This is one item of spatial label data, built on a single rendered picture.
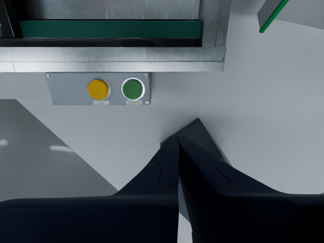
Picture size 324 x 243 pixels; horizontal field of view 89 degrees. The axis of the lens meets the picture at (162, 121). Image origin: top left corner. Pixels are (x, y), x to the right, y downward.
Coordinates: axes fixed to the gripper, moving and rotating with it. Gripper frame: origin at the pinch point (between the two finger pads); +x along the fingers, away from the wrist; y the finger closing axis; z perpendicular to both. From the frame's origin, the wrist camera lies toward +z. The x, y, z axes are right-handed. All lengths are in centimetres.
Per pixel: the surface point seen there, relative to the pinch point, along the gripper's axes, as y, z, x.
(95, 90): 13.7, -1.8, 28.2
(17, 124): 122, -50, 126
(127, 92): 7.5, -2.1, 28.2
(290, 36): -31, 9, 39
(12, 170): 141, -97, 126
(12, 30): 27.0, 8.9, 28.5
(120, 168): 14, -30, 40
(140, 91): 4.9, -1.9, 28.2
